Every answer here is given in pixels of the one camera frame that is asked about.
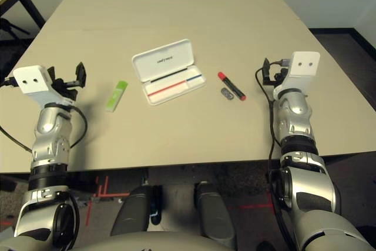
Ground black tripod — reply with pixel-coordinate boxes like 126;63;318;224
0;17;30;40

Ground small grey pencil sharpener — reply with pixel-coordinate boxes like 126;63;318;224
220;87;235;101

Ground black shoe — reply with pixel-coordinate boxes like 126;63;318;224
255;240;276;251

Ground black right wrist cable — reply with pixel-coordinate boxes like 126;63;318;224
254;58;294;246

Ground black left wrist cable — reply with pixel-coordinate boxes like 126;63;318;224
0;76;89;153

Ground grey robot leg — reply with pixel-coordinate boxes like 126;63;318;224
195;182;237;249
110;185;162;237

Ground green white eraser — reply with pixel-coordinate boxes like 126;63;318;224
105;80;129;113

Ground grey robot left leg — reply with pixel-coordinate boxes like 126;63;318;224
110;185;162;237

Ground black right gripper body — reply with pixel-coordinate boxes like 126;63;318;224
263;67;290;91

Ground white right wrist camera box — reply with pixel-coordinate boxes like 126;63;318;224
273;51;321;99

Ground beige robot torso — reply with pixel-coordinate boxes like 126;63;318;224
66;231;229;251

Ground red black whiteboard marker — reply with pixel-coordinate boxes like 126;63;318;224
217;71;247;101

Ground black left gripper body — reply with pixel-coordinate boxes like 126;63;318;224
52;77;78;102

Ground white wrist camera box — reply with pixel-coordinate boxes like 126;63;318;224
273;51;321;99
12;65;74;106

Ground white plastic pencil case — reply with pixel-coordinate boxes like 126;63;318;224
131;38;207;106

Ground grey robot right leg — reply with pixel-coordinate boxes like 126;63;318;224
195;182;237;249

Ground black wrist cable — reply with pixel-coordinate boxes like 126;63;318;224
0;76;89;153
254;58;294;246

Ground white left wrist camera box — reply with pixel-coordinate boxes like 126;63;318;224
12;65;74;106

